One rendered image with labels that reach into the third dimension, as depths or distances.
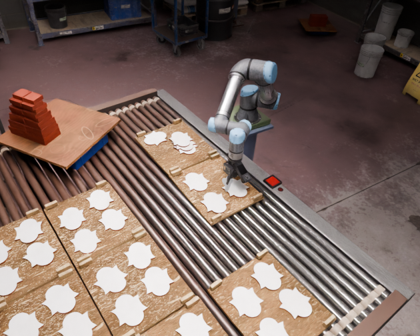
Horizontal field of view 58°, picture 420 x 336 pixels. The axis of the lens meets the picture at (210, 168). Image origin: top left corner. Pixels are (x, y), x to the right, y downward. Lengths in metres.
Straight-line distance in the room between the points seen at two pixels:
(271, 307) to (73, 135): 1.43
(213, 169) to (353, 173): 1.99
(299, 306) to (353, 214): 1.89
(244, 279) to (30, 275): 0.92
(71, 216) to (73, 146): 0.44
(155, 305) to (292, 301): 0.57
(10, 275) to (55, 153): 0.70
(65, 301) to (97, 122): 1.11
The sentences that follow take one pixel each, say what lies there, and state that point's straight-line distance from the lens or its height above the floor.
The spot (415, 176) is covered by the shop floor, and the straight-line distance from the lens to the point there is 4.13.
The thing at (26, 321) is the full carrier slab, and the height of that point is 0.95.
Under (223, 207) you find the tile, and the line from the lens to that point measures 1.94.
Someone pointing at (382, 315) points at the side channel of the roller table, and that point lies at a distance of 1.78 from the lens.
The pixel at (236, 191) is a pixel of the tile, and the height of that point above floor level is 0.95.
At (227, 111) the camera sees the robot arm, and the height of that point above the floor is 1.29.
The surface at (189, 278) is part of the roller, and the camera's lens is 1.72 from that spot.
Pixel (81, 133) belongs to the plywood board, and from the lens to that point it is 2.32.
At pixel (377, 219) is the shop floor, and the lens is 3.51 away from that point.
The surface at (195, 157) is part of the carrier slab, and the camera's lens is 2.23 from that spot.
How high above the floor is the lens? 2.38
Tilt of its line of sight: 42 degrees down
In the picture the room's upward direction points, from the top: 4 degrees clockwise
